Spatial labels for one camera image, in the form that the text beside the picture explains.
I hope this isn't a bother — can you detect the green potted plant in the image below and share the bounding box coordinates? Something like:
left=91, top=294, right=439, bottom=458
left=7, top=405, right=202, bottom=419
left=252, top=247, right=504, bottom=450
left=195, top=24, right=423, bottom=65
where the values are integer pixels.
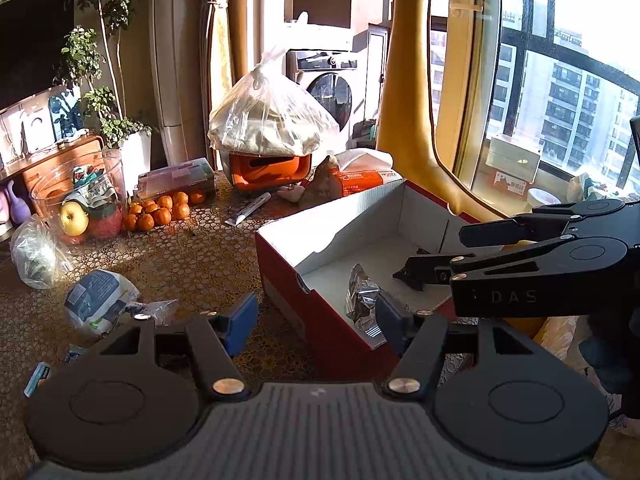
left=52, top=0, right=151, bottom=148

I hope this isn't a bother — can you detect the white round stool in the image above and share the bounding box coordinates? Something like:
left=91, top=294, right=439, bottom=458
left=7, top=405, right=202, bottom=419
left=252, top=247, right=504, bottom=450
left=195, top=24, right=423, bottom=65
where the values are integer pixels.
left=525, top=187, right=563, bottom=208

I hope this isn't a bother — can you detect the clear plastic jar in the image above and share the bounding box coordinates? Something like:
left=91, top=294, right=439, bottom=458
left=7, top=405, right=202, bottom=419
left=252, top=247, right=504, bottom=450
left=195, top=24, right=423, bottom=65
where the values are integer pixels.
left=31, top=149, right=128, bottom=246

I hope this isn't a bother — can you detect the white floor air conditioner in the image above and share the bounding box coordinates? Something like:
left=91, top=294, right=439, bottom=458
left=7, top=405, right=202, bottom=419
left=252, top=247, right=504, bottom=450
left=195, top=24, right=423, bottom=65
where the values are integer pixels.
left=151, top=0, right=206, bottom=161

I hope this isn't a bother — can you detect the window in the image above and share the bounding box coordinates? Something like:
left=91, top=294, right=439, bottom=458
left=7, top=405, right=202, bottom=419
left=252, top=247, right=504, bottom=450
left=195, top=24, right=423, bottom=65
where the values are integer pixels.
left=432, top=0, right=640, bottom=201

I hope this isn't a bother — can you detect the red cardboard box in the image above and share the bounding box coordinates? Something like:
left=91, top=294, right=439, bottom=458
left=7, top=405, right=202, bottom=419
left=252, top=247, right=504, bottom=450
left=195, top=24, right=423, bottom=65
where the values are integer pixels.
left=255, top=178, right=506, bottom=383

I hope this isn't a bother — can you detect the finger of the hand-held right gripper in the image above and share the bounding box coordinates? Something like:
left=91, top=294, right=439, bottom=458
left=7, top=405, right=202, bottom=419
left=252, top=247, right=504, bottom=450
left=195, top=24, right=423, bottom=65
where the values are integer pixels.
left=392, top=237, right=568, bottom=292
left=459, top=201, right=576, bottom=248

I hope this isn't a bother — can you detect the white tube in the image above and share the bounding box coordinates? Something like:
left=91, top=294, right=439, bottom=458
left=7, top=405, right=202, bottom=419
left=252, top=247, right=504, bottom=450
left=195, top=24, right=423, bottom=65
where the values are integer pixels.
left=224, top=191, right=272, bottom=227

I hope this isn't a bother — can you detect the red fruit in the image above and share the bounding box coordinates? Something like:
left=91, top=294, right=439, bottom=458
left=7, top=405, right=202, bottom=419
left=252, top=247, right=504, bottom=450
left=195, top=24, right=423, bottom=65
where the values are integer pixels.
left=87, top=207, right=123, bottom=239

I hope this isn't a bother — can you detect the white planter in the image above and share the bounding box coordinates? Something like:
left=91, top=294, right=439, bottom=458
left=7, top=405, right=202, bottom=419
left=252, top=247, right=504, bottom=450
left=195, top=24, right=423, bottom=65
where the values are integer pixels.
left=117, top=130, right=152, bottom=196

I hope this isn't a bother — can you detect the yellow chair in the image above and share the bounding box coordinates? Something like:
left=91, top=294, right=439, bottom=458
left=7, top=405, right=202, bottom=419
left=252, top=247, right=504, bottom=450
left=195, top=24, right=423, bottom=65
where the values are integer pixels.
left=346, top=0, right=541, bottom=253

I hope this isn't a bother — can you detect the yellow apple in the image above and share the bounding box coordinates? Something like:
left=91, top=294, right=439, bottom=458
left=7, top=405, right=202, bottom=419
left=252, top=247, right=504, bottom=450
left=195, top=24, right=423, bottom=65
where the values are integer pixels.
left=60, top=201, right=90, bottom=237

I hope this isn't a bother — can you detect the orange tissue pack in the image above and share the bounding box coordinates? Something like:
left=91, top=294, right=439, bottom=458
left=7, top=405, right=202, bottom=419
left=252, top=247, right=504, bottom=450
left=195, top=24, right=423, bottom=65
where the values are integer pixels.
left=327, top=147, right=405, bottom=200

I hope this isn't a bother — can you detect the white picture frame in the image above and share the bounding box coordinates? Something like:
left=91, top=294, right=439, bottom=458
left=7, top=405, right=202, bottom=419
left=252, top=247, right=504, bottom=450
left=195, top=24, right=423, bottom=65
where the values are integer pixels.
left=22, top=106, right=57, bottom=154

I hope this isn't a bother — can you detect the clear plastic case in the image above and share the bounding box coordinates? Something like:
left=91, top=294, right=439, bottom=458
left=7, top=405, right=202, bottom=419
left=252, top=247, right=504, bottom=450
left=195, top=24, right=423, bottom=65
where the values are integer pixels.
left=136, top=157, right=218, bottom=201

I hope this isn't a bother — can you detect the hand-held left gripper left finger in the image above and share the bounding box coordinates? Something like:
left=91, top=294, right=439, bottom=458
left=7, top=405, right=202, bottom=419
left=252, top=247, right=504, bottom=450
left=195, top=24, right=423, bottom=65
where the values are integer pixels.
left=97, top=292, right=261, bottom=403

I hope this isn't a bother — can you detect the crumpled clear plastic bag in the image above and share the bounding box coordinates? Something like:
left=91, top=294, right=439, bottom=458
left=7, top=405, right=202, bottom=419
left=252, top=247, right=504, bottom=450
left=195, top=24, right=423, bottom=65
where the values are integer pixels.
left=10, top=215, right=73, bottom=290

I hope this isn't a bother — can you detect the blue white tissue packet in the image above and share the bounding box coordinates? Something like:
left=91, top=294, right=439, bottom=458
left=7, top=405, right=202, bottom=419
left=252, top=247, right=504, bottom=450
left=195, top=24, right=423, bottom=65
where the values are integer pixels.
left=64, top=269, right=141, bottom=338

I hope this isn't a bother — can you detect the black television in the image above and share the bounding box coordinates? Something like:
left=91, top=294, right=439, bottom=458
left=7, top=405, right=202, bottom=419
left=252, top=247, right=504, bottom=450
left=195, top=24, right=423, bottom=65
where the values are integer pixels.
left=0, top=0, right=76, bottom=111

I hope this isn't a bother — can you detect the small clear snack packet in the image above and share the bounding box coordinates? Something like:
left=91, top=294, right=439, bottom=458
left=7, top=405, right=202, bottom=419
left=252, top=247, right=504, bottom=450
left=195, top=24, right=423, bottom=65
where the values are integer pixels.
left=125, top=300, right=178, bottom=326

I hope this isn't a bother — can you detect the white washing machine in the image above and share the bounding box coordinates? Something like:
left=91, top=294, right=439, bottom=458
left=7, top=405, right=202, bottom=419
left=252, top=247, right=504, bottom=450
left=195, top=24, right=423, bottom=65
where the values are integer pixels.
left=286, top=49, right=361, bottom=136

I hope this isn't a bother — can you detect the person's right forearm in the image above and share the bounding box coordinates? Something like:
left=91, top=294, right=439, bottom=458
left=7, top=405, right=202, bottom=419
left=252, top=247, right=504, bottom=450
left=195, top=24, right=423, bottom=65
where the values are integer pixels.
left=580, top=317, right=640, bottom=416

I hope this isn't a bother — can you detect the orange white storage container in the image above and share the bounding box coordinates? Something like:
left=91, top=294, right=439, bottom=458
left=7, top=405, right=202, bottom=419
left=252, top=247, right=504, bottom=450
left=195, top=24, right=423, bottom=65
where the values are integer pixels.
left=222, top=150, right=313, bottom=193

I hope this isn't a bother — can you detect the green patterned fabric bag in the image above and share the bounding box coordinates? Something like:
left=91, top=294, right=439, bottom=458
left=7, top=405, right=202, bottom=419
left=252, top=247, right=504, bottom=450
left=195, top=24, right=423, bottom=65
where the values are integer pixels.
left=567, top=172, right=626, bottom=203

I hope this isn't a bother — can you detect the wooden cabinet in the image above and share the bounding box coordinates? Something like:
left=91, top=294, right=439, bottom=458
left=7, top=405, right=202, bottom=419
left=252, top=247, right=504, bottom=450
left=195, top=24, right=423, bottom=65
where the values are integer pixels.
left=0, top=134, right=106, bottom=201

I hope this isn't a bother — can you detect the clear plastic bag with cloth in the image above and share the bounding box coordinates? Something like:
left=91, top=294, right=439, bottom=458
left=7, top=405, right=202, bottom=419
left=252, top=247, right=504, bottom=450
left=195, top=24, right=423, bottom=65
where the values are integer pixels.
left=207, top=47, right=342, bottom=157

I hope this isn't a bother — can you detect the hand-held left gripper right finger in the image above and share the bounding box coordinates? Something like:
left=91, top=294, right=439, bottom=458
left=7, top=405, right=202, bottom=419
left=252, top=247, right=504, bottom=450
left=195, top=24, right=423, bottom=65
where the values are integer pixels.
left=375, top=291, right=551, bottom=403

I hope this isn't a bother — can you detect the white cardboard box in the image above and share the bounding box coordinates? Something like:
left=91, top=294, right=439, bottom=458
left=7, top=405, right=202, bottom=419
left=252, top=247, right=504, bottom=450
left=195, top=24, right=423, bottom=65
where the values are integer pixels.
left=485, top=135, right=543, bottom=196

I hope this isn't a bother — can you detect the silver foil snack packet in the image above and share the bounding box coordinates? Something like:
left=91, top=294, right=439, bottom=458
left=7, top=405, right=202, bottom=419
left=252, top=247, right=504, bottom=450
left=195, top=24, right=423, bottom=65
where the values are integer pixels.
left=344, top=263, right=390, bottom=350

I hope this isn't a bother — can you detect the brown stone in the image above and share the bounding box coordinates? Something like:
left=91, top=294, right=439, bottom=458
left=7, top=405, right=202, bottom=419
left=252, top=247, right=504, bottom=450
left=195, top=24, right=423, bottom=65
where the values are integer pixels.
left=300, top=155, right=343, bottom=211

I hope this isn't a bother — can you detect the yellow curtain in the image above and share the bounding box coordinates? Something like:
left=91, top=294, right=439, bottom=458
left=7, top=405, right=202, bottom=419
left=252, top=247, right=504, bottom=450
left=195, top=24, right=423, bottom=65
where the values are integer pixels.
left=207, top=0, right=251, bottom=168

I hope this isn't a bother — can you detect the pile of mandarins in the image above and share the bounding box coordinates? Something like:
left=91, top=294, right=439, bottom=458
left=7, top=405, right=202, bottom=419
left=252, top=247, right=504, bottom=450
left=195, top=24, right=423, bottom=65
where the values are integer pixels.
left=121, top=189, right=207, bottom=232

